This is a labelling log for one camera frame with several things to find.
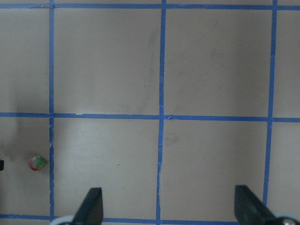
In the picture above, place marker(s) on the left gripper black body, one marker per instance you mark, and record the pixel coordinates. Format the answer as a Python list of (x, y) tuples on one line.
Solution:
[(1, 165)]

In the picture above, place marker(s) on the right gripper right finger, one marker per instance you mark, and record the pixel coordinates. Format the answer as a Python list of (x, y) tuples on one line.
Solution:
[(249, 210)]

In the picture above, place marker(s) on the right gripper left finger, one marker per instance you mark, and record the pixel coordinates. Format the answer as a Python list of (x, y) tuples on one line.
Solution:
[(90, 211)]

